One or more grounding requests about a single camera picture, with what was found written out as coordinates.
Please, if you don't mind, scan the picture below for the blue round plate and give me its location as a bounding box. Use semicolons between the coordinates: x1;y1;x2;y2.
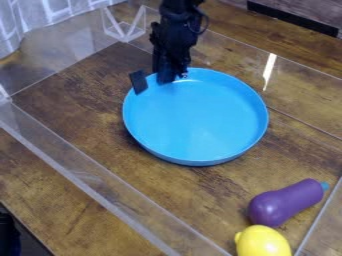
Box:
121;68;268;166

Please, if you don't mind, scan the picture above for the white patterned curtain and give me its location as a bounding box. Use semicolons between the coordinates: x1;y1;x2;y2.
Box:
0;0;125;59

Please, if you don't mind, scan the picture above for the yellow toy lemon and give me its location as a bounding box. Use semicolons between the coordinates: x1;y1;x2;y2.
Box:
233;225;292;256

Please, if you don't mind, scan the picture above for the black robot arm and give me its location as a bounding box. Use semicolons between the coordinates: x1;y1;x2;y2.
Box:
149;0;202;84

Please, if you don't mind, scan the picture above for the small black tab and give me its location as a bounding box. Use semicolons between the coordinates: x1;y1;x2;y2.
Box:
129;70;148;95

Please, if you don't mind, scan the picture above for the clear acrylic enclosure wall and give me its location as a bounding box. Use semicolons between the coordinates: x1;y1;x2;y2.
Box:
0;2;342;256

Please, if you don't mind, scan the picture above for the purple toy eggplant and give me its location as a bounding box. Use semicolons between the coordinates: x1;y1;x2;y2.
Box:
246;178;328;227

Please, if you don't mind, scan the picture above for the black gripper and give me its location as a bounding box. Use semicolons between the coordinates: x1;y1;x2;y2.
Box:
149;9;202;84

